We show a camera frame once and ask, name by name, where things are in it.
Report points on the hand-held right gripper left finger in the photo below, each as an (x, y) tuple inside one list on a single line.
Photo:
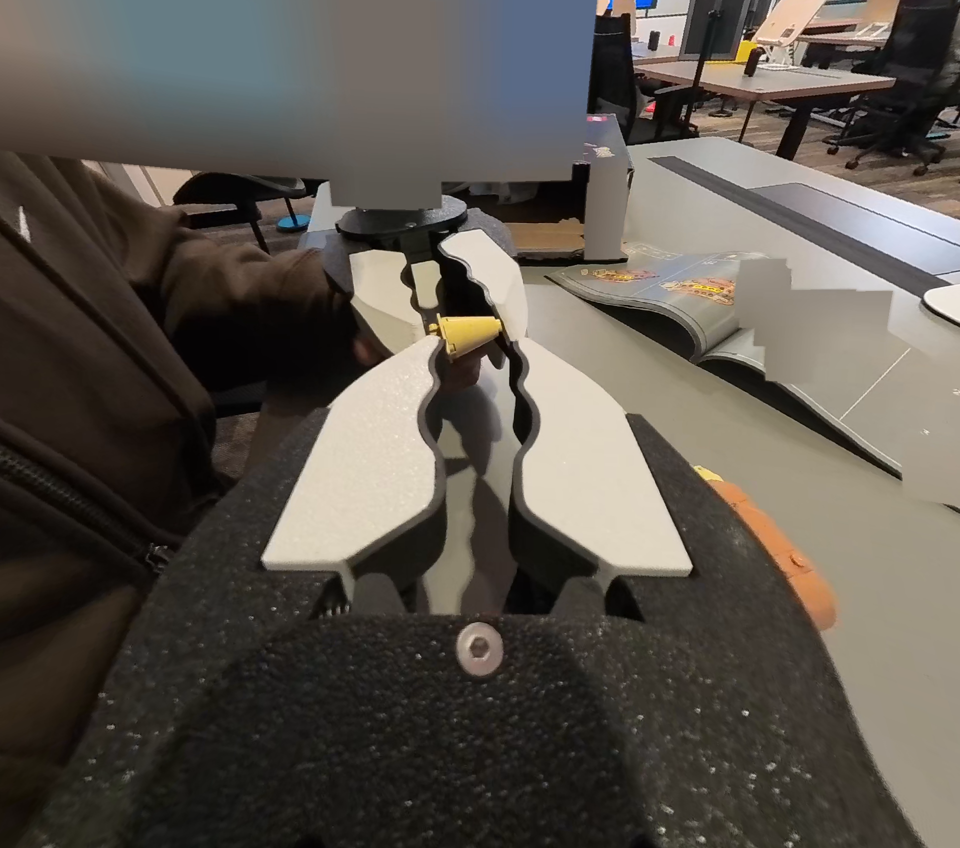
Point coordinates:
[(360, 480)]

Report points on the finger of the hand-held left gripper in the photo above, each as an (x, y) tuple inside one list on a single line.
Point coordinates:
[(495, 270), (379, 297)]

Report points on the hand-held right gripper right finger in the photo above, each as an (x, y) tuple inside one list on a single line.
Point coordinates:
[(600, 488)]

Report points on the small cone toy brick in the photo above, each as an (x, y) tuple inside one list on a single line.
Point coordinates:
[(472, 334)]

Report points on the brown toy brick assembly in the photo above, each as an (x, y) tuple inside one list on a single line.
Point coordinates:
[(780, 555)]

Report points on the person's left forearm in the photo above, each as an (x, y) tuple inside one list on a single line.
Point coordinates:
[(247, 308)]

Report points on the grey desk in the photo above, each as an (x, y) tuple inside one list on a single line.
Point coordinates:
[(862, 563)]

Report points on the person's left hand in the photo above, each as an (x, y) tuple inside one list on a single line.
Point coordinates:
[(461, 375)]

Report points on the printed toy box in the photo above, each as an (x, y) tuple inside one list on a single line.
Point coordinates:
[(607, 203)]

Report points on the grey instruction booklet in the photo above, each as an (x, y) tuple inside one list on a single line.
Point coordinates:
[(675, 308)]

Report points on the person's brown jacket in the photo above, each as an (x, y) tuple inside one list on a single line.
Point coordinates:
[(75, 375)]

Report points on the yellow box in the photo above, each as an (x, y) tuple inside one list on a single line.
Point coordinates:
[(746, 49)]

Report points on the black desktop monitor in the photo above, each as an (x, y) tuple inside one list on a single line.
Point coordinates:
[(720, 8)]

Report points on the long office table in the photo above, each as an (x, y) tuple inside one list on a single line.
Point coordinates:
[(787, 79)]

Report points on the tan laptop stand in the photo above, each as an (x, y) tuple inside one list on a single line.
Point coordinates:
[(787, 19)]

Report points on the white monitor stand base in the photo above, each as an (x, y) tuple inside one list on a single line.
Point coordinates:
[(946, 304)]

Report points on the black mesh office chair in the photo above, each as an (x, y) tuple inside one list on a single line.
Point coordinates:
[(915, 53)]

